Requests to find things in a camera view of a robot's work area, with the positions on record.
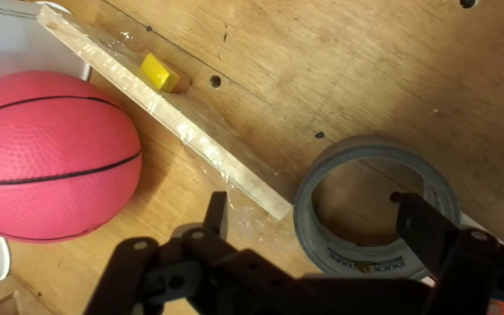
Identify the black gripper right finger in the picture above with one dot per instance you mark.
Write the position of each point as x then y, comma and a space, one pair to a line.
473, 273

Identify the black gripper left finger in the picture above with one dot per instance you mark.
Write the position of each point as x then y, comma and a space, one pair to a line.
165, 280

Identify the pink rubber basketball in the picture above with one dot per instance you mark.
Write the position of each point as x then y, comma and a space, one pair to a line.
47, 158

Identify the plastic wrapped wooden board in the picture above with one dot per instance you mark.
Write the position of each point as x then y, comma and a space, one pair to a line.
165, 116

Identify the small yellow wooden piece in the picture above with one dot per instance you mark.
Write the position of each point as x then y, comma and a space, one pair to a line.
158, 70

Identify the grey duct tape roll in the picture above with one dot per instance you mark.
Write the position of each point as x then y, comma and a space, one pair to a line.
315, 233

